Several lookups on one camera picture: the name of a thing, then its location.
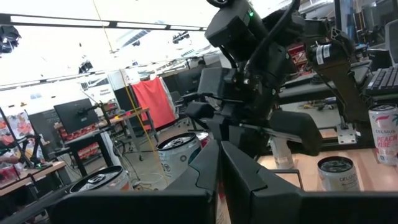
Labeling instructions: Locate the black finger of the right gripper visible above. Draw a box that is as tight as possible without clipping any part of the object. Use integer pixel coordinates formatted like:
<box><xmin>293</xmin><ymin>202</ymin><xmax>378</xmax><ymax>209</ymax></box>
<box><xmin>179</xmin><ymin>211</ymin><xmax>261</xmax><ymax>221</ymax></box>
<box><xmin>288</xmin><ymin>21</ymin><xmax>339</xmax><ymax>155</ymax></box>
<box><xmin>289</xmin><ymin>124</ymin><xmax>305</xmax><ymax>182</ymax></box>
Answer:
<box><xmin>214</xmin><ymin>124</ymin><xmax>271</xmax><ymax>167</ymax></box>
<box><xmin>186</xmin><ymin>102</ymin><xmax>215</xmax><ymax>119</ymax></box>

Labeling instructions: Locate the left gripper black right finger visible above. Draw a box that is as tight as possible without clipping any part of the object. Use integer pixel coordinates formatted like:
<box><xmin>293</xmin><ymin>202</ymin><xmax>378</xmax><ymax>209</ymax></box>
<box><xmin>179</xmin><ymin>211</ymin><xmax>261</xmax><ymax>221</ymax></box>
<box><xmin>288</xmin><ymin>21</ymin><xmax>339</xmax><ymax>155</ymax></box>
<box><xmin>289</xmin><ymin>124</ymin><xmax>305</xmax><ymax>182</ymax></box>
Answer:
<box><xmin>221</xmin><ymin>140</ymin><xmax>398</xmax><ymax>224</ymax></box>

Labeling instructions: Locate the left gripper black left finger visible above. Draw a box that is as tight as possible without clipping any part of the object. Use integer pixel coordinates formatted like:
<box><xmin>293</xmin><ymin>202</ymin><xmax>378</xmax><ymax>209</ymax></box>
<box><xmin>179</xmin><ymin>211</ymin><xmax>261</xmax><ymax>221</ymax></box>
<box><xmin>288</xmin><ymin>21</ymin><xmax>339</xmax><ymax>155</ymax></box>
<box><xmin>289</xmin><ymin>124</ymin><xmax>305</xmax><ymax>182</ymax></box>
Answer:
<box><xmin>48</xmin><ymin>139</ymin><xmax>220</xmax><ymax>224</ymax></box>

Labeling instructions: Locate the Celsius Arctic Vibe can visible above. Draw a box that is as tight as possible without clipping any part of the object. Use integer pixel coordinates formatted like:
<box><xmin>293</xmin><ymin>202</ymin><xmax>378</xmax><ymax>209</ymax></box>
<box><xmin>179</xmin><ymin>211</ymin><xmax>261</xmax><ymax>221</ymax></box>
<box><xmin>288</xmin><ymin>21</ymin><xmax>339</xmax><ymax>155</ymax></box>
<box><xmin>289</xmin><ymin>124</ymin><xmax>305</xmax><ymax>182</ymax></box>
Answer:
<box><xmin>155</xmin><ymin>132</ymin><xmax>203</xmax><ymax>184</ymax></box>

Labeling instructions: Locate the tall white Celsius can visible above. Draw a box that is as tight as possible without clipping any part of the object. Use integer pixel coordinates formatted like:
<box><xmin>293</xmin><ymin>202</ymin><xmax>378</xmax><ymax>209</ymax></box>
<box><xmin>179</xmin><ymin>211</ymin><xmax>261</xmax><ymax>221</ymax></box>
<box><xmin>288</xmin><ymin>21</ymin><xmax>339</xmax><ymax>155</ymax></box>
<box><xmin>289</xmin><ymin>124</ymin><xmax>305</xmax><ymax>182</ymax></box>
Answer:
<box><xmin>317</xmin><ymin>155</ymin><xmax>361</xmax><ymax>192</ymax></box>
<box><xmin>269</xmin><ymin>136</ymin><xmax>295</xmax><ymax>170</ymax></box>

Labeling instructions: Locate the Celsius can orange print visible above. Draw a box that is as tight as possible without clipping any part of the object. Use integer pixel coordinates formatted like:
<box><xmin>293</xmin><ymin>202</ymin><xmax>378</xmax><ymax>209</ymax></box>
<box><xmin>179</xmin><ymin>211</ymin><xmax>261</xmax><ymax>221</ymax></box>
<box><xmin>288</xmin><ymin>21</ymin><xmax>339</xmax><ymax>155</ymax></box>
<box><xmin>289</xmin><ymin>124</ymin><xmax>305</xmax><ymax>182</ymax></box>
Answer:
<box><xmin>68</xmin><ymin>164</ymin><xmax>134</xmax><ymax>194</ymax></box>

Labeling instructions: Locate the black computer monitor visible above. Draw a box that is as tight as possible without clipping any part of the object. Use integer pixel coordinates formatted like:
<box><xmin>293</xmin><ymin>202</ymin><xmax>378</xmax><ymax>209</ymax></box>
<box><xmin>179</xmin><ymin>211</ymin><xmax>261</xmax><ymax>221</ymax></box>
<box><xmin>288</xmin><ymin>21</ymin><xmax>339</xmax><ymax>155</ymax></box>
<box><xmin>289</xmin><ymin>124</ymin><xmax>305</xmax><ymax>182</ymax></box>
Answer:
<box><xmin>53</xmin><ymin>98</ymin><xmax>100</xmax><ymax>135</ymax></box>
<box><xmin>164</xmin><ymin>67</ymin><xmax>203</xmax><ymax>97</ymax></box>

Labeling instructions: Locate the red hanging cloth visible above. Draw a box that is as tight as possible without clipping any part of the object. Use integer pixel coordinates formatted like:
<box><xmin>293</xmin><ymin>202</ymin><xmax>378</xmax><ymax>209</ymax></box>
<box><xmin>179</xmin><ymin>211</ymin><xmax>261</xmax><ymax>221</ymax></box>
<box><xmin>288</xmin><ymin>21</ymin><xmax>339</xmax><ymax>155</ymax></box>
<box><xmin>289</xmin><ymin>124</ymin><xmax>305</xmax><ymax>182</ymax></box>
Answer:
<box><xmin>131</xmin><ymin>77</ymin><xmax>177</xmax><ymax>131</ymax></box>

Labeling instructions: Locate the wooden top cart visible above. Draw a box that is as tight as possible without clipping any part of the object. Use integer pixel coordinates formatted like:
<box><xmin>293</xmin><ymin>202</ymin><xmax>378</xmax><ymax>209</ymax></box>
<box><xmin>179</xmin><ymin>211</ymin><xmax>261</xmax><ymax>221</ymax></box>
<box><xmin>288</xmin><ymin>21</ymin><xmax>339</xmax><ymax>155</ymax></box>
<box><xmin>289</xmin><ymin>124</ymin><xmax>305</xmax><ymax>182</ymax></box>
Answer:
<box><xmin>107</xmin><ymin>107</ymin><xmax>159</xmax><ymax>162</ymax></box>

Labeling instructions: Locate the grey desk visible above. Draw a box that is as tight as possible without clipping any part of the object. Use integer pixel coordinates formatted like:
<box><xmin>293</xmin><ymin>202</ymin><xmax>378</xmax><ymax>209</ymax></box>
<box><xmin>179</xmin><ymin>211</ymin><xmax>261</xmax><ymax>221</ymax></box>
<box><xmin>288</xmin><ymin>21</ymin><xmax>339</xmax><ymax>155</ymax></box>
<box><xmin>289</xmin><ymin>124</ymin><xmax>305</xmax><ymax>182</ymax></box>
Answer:
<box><xmin>278</xmin><ymin>60</ymin><xmax>398</xmax><ymax>105</ymax></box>

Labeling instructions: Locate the black upright panel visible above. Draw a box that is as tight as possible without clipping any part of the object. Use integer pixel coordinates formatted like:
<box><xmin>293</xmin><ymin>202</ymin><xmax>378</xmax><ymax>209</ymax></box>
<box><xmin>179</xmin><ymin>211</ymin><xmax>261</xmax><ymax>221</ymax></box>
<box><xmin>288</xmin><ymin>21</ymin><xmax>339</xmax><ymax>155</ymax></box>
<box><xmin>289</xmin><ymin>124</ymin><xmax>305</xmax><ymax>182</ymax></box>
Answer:
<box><xmin>113</xmin><ymin>84</ymin><xmax>135</xmax><ymax>129</ymax></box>

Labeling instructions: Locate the black desk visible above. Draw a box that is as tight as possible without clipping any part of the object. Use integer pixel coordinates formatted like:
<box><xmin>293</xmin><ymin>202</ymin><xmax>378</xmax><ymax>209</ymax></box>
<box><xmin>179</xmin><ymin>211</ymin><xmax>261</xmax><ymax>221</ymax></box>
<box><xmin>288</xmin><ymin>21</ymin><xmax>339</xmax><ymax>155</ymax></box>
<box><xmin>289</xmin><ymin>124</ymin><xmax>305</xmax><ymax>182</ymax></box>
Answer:
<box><xmin>63</xmin><ymin>129</ymin><xmax>113</xmax><ymax>178</ymax></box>

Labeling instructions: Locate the long ceiling light bar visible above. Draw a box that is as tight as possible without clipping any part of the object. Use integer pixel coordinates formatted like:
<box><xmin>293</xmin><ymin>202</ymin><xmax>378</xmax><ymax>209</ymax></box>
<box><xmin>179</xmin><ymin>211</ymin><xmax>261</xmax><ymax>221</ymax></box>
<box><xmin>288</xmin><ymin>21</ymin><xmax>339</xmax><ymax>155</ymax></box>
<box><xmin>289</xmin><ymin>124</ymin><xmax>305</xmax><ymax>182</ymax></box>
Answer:
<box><xmin>0</xmin><ymin>12</ymin><xmax>208</xmax><ymax>32</ymax></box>

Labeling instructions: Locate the black backlit keyboard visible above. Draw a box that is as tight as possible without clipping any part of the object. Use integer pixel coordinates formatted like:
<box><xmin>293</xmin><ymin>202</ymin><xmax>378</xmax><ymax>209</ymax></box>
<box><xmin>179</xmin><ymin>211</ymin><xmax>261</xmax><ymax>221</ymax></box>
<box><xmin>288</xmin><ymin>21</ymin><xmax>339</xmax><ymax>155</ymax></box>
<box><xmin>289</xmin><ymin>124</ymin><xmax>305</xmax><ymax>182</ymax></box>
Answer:
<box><xmin>365</xmin><ymin>65</ymin><xmax>398</xmax><ymax>96</ymax></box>

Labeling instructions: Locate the Celsius Peach Vibe can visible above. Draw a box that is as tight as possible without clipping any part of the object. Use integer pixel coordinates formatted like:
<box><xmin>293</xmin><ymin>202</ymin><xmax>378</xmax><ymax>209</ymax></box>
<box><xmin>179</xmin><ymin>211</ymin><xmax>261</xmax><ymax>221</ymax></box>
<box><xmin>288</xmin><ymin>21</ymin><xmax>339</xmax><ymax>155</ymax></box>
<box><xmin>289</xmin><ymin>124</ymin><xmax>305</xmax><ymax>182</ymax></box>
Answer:
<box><xmin>368</xmin><ymin>103</ymin><xmax>398</xmax><ymax>166</ymax></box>

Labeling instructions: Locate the grey office chair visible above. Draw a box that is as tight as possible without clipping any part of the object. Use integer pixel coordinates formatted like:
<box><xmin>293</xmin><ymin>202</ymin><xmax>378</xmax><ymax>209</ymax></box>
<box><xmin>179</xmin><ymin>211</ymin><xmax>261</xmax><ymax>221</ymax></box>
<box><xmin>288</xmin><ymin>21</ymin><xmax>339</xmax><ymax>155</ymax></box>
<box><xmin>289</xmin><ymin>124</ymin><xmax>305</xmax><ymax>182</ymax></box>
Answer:
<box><xmin>384</xmin><ymin>18</ymin><xmax>398</xmax><ymax>66</ymax></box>

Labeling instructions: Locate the wooden workbench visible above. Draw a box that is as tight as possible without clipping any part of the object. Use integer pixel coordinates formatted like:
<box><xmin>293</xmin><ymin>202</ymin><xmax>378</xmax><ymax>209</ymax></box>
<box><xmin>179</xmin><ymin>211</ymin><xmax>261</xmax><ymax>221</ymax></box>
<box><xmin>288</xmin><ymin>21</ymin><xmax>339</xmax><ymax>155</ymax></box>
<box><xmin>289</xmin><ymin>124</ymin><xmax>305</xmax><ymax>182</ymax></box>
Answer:
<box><xmin>0</xmin><ymin>160</ymin><xmax>66</xmax><ymax>197</ymax></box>

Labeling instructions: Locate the floral patterned cloth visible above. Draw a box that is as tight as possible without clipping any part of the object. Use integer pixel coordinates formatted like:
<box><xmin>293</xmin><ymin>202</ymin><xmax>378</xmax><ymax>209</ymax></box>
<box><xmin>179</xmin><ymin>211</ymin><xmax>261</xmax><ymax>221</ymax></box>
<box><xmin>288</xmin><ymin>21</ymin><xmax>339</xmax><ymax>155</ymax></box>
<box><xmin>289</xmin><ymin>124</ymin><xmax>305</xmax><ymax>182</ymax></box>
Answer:
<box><xmin>0</xmin><ymin>111</ymin><xmax>32</xmax><ymax>150</ymax></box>

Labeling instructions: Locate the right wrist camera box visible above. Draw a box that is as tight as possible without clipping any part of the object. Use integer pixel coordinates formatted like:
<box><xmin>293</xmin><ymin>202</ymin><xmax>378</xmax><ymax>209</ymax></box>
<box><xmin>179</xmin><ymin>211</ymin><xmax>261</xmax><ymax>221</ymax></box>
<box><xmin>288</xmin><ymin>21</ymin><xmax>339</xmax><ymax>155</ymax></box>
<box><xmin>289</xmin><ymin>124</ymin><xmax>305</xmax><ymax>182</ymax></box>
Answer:
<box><xmin>269</xmin><ymin>110</ymin><xmax>323</xmax><ymax>157</ymax></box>

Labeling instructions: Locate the yellow hanging cable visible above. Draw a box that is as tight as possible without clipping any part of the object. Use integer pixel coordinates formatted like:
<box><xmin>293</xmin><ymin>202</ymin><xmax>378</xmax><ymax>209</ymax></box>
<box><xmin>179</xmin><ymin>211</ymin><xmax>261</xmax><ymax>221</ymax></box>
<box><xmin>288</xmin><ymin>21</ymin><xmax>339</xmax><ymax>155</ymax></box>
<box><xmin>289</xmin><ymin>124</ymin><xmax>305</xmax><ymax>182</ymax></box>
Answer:
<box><xmin>91</xmin><ymin>0</ymin><xmax>169</xmax><ymax>187</ymax></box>

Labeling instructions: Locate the grey metal mounting bracket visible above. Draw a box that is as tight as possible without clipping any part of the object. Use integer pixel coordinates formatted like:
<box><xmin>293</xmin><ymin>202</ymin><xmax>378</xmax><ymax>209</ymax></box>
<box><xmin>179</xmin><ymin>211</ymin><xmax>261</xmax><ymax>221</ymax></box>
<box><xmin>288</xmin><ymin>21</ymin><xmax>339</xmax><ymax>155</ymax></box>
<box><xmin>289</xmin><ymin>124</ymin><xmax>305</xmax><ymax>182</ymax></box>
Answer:
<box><xmin>337</xmin><ymin>124</ymin><xmax>358</xmax><ymax>146</ymax></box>

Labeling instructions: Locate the black aluminium rail frame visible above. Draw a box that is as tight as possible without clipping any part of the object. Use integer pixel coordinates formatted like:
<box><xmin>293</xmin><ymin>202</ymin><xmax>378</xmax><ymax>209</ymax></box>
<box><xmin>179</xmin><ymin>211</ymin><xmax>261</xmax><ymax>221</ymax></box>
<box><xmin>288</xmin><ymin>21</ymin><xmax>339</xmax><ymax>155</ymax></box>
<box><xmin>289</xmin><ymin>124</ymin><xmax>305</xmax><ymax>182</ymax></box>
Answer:
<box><xmin>257</xmin><ymin>123</ymin><xmax>377</xmax><ymax>156</ymax></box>

